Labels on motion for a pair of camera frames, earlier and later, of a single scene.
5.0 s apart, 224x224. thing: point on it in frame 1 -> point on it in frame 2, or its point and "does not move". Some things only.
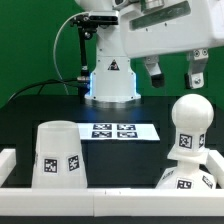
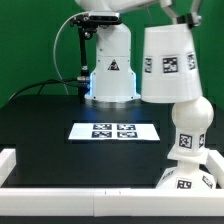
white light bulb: (192, 115) does not move
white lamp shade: (59, 161) -> (170, 70)
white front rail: (111, 202) does not move
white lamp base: (186, 174) does not move
